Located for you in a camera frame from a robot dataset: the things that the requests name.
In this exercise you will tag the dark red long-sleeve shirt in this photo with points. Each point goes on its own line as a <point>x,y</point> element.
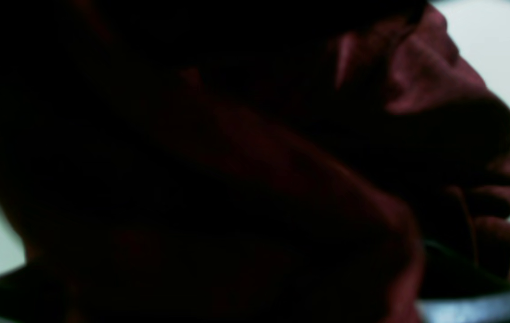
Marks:
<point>246,161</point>

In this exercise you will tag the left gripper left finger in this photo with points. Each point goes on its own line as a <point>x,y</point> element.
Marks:
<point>30,294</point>

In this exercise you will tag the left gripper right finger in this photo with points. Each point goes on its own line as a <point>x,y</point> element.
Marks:
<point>455,290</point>

